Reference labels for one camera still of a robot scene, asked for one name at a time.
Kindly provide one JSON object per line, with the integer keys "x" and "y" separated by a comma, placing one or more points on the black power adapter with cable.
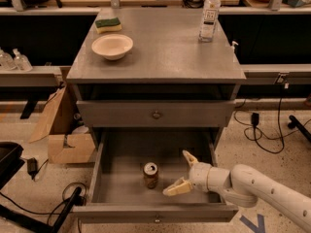
{"x": 32, "y": 167}

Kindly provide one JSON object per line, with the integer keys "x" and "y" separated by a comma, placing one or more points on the blue tape floor marking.
{"x": 256, "y": 228}

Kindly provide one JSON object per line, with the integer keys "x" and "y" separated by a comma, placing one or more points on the orange soda can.
{"x": 150, "y": 171}

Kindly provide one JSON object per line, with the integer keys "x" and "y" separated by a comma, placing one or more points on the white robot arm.
{"x": 243, "y": 186}

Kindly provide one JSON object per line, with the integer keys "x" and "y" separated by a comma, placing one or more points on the green yellow sponge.
{"x": 108, "y": 25}

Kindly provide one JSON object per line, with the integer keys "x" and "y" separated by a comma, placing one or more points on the white ceramic bowl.
{"x": 112, "y": 46}

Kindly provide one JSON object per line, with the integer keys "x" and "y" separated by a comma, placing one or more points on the brown cardboard box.
{"x": 57, "y": 124}

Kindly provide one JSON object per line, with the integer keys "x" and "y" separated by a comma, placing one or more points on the clear sanitizer bottle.
{"x": 6, "y": 61}
{"x": 22, "y": 61}

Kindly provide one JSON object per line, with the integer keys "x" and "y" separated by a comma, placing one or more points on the small white pump bottle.
{"x": 234, "y": 46}

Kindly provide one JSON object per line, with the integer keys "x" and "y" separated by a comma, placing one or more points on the grey wooden drawer cabinet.
{"x": 167, "y": 63}

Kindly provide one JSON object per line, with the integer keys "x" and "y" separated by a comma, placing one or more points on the open grey middle drawer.
{"x": 118, "y": 194}

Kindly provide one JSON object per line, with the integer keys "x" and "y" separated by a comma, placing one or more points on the black stand leg right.
{"x": 294, "y": 122}

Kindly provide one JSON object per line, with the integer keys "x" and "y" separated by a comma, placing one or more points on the closed grey top drawer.
{"x": 100, "y": 113}

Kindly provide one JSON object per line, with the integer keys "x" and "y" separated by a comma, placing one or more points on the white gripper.
{"x": 199, "y": 176}

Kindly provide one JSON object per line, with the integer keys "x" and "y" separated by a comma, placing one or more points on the clear sanitizer bottle left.
{"x": 6, "y": 61}

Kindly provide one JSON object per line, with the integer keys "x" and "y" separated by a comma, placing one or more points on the clear sanitizer bottle right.
{"x": 22, "y": 61}

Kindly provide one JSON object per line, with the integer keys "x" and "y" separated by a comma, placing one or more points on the clear plastic water bottle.
{"x": 209, "y": 20}

